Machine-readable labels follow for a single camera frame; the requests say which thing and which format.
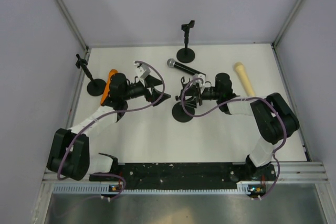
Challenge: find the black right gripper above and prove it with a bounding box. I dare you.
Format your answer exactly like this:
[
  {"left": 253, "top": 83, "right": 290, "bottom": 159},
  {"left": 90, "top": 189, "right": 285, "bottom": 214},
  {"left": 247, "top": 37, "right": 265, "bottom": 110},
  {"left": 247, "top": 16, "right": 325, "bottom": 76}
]
[{"left": 181, "top": 84, "right": 222, "bottom": 108}]

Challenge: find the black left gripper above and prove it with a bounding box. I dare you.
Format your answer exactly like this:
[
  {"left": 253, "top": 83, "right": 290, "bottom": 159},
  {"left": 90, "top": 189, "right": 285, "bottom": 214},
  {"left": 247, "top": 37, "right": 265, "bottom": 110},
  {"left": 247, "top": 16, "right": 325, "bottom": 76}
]
[{"left": 122, "top": 74, "right": 170, "bottom": 106}]

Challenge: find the black microphone stand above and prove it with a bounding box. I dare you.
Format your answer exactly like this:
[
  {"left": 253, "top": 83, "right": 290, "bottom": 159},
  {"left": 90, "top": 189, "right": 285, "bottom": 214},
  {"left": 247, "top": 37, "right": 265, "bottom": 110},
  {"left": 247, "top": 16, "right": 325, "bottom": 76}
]
[
  {"left": 172, "top": 77, "right": 195, "bottom": 123},
  {"left": 176, "top": 20, "right": 195, "bottom": 63},
  {"left": 75, "top": 54, "right": 106, "bottom": 97}
]

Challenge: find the black microphone silver grille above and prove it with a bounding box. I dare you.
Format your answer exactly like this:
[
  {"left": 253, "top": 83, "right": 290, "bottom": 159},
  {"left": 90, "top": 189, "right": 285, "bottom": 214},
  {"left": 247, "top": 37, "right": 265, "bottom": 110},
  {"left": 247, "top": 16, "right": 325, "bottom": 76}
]
[{"left": 166, "top": 58, "right": 207, "bottom": 78}]

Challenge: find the orange microphone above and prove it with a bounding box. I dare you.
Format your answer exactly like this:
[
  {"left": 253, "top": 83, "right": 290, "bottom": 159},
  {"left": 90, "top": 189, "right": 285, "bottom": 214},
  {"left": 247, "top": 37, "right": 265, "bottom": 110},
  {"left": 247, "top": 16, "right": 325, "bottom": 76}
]
[{"left": 100, "top": 69, "right": 118, "bottom": 105}]

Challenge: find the beige microphone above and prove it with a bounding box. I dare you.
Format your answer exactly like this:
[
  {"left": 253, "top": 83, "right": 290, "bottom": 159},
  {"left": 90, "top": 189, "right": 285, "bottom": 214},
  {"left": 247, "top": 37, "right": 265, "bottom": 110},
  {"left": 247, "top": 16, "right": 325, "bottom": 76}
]
[{"left": 234, "top": 62, "right": 256, "bottom": 97}]

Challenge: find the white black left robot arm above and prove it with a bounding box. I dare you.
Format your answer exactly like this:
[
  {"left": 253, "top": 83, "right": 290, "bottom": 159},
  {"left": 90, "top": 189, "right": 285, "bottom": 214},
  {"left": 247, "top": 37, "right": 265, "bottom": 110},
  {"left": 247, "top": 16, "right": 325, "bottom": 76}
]
[{"left": 47, "top": 72, "right": 171, "bottom": 180}]

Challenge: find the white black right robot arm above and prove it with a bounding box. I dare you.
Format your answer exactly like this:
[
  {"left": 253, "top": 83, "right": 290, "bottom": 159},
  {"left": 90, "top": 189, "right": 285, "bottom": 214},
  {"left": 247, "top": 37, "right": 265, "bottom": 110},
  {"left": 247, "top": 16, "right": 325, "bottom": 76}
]
[{"left": 175, "top": 73, "right": 300, "bottom": 180}]

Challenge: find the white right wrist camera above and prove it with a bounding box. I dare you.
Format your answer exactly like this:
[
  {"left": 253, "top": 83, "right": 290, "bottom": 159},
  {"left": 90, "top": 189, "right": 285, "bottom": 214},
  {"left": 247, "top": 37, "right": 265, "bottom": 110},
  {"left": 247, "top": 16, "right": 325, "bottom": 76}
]
[{"left": 192, "top": 73, "right": 206, "bottom": 90}]

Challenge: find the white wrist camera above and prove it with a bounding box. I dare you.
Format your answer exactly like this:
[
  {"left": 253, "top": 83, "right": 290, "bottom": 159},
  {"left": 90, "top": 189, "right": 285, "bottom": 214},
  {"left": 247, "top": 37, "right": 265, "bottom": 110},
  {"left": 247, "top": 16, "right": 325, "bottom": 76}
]
[
  {"left": 192, "top": 73, "right": 206, "bottom": 90},
  {"left": 133, "top": 62, "right": 151, "bottom": 80}
]

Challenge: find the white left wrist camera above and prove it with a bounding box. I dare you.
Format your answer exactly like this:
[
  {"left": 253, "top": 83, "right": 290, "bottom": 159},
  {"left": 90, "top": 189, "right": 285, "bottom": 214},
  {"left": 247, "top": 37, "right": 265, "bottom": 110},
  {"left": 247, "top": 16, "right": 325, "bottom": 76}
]
[{"left": 133, "top": 62, "right": 151, "bottom": 80}]

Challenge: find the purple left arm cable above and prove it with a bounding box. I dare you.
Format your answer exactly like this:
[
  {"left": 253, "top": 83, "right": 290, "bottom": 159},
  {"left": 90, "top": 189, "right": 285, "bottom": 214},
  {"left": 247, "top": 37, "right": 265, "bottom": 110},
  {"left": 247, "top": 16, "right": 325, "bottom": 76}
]
[{"left": 56, "top": 60, "right": 165, "bottom": 201}]

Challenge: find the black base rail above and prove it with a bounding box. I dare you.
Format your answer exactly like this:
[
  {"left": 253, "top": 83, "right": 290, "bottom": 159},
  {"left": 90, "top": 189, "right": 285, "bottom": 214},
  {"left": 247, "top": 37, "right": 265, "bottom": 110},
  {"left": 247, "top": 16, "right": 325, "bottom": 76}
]
[{"left": 89, "top": 162, "right": 279, "bottom": 190}]

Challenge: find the grey slotted cable duct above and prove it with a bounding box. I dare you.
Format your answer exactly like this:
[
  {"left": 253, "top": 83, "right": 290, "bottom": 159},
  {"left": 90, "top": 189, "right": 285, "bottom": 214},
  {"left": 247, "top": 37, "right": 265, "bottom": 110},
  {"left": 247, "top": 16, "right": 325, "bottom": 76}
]
[{"left": 52, "top": 183, "right": 265, "bottom": 196}]

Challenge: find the aluminium frame post left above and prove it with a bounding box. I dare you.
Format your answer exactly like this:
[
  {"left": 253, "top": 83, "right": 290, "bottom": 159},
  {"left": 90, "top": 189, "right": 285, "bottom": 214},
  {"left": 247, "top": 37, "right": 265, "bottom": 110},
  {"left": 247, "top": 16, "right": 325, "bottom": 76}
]
[{"left": 54, "top": 0, "right": 89, "bottom": 52}]

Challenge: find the aluminium frame post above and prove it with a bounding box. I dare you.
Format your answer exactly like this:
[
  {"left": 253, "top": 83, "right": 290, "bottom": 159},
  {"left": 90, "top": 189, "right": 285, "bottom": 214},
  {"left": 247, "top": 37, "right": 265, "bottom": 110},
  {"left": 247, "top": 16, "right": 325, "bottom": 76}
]
[
  {"left": 271, "top": 0, "right": 306, "bottom": 50},
  {"left": 54, "top": 0, "right": 89, "bottom": 52}
]

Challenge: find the aluminium frame post right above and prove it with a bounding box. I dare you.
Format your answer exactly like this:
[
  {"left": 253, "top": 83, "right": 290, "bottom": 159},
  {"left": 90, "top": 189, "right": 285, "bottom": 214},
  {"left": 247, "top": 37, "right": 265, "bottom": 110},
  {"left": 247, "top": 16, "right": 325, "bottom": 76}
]
[{"left": 271, "top": 0, "right": 306, "bottom": 50}]

